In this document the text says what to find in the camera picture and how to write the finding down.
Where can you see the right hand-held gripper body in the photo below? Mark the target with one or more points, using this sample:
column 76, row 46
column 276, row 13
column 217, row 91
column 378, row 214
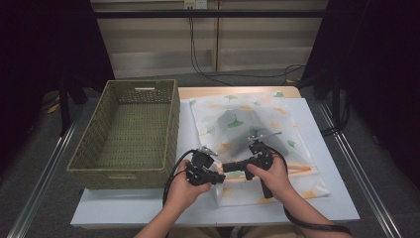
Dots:
column 262, row 158

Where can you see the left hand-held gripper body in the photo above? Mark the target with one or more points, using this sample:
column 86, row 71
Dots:
column 201, row 162

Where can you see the white leaf-print mesh laundry bag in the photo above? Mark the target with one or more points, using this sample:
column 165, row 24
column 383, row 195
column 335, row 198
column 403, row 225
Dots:
column 297, row 115

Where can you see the green woven basket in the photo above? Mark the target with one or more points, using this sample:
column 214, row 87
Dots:
column 132, row 132

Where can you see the person's right hand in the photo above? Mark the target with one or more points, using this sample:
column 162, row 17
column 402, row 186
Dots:
column 279, row 178

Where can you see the person's left hand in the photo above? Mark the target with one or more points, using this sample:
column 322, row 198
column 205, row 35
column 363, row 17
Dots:
column 180, row 195

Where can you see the white table cover sheet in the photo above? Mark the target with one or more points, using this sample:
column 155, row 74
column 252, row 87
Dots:
column 132, row 208

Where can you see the black stand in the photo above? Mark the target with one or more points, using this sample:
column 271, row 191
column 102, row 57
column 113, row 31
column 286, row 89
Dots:
column 336, row 99
column 64, row 109

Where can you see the black curtain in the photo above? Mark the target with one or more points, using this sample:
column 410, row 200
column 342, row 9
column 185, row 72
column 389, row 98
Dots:
column 33, row 66
column 379, row 66

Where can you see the metal floor rail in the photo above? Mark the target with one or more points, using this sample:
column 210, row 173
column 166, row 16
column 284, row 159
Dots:
column 43, row 185
column 376, row 205

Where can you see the black horizontal frame bar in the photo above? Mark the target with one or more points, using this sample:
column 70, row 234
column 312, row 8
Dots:
column 148, row 14

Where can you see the white wall power outlet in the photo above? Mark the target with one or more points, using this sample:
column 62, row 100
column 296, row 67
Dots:
column 195, row 4

